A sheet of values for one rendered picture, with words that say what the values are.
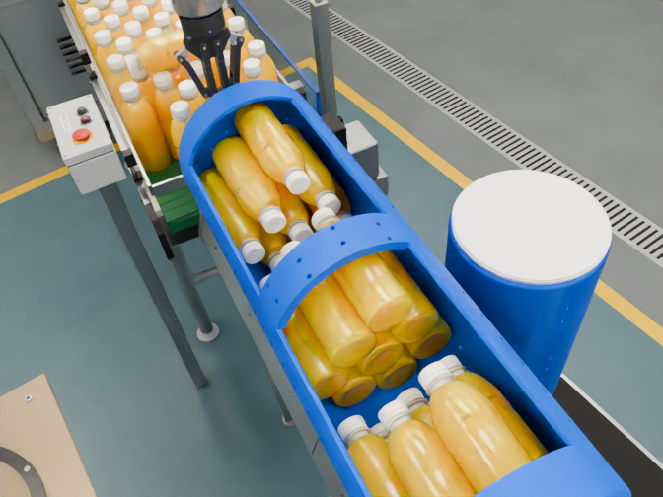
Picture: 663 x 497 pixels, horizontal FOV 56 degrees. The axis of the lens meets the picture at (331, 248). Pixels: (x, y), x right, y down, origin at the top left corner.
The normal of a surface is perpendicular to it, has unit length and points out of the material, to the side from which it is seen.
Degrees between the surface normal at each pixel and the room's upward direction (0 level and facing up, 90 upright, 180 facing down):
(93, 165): 90
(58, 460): 0
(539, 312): 88
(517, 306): 90
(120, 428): 0
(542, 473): 9
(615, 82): 0
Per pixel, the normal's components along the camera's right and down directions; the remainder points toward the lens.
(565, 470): 0.22, -0.74
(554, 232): -0.07, -0.66
